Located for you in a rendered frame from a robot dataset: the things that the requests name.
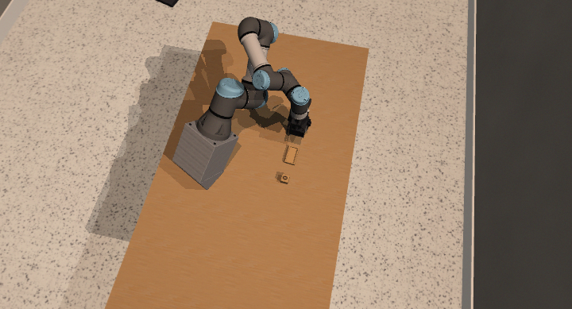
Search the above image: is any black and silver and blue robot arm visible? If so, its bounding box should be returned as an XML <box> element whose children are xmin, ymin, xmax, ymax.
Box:
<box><xmin>196</xmin><ymin>17</ymin><xmax>311</xmax><ymax>141</ymax></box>

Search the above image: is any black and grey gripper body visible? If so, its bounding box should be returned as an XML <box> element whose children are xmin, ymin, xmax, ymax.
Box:
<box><xmin>287</xmin><ymin>109</ymin><xmax>309</xmax><ymax>138</ymax></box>

